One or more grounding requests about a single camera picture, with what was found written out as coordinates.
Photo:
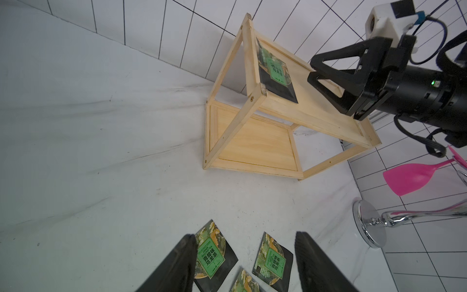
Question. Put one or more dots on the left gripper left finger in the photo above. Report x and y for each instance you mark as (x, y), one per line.
(177, 271)

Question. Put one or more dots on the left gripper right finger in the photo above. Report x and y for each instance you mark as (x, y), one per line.
(317, 273)

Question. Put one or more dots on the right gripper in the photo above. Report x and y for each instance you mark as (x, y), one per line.
(376, 77)

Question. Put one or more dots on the green tea bag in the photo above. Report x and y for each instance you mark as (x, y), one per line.
(245, 283)
(274, 74)
(215, 258)
(273, 264)

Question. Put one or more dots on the wooden two-tier shelf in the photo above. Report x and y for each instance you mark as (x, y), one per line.
(259, 136)

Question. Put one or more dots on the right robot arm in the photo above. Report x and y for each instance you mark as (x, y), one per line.
(437, 98)

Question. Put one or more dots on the chrome cup rack stand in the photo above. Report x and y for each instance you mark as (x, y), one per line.
(372, 226)

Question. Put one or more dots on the pink plastic wine glass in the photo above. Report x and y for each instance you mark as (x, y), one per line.
(408, 178)

